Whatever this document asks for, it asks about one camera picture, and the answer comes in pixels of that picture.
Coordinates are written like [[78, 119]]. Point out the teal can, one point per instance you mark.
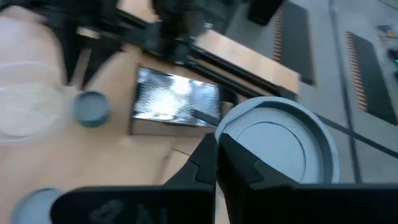
[[91, 109]]

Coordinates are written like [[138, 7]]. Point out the black floor mat orange-striped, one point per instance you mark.
[[376, 81], [295, 40]]

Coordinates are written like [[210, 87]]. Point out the white translucent bowl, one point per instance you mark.
[[28, 102]]

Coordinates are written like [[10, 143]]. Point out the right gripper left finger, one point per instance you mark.
[[186, 202]]

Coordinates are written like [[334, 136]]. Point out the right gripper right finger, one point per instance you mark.
[[264, 202]]

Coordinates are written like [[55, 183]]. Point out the pineapple print fruit can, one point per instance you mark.
[[31, 208]]

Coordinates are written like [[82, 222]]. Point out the black aluminium table frame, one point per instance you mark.
[[236, 74]]

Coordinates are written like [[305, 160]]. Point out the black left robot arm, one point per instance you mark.
[[174, 28]]

